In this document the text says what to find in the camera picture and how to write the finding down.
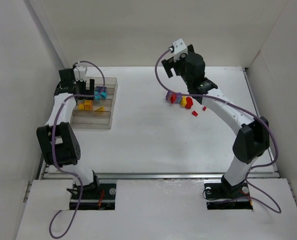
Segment yellow orange patterned lego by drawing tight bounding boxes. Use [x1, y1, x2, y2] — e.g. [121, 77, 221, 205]
[84, 100, 93, 111]

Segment small red lego piece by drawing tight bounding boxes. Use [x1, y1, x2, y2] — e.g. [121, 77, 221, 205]
[191, 110, 198, 117]

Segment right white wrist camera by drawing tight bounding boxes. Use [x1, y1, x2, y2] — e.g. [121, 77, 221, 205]
[169, 38, 188, 62]

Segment small yellow lego brick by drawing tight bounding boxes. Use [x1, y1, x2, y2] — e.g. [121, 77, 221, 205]
[78, 103, 85, 111]

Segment teal square lego brick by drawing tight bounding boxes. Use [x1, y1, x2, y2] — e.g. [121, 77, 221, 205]
[100, 92, 107, 99]

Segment clear compartment container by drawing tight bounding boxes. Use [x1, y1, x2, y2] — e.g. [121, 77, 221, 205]
[70, 77, 118, 130]

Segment teal curved lego brick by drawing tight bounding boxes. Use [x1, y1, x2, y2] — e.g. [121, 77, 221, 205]
[94, 91, 102, 99]

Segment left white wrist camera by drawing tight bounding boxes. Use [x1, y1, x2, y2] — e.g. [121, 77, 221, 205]
[73, 65, 88, 82]

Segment yellow black striped lego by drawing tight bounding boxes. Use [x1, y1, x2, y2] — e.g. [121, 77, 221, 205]
[94, 106, 105, 112]

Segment purple flower lego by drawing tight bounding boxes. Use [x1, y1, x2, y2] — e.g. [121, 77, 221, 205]
[165, 91, 173, 102]

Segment purple round lego brick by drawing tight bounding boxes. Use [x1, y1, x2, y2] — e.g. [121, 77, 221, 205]
[175, 94, 183, 104]

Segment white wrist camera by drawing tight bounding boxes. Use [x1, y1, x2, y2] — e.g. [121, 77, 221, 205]
[169, 38, 188, 62]
[73, 65, 88, 82]

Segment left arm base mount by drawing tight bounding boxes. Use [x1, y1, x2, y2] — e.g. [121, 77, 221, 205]
[66, 180, 117, 211]

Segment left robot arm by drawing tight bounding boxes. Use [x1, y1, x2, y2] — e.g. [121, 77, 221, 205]
[36, 68, 100, 192]

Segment red rounded lego brick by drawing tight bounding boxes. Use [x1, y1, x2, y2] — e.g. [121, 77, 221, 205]
[185, 97, 194, 109]

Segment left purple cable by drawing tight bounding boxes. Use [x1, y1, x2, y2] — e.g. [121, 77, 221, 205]
[49, 60, 107, 238]

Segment aluminium front rail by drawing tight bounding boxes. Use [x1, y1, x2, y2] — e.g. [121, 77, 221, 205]
[42, 172, 280, 180]

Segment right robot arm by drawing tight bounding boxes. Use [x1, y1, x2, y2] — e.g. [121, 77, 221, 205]
[158, 42, 270, 195]

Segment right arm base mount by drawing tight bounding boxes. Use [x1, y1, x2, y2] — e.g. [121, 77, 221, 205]
[202, 182, 253, 210]

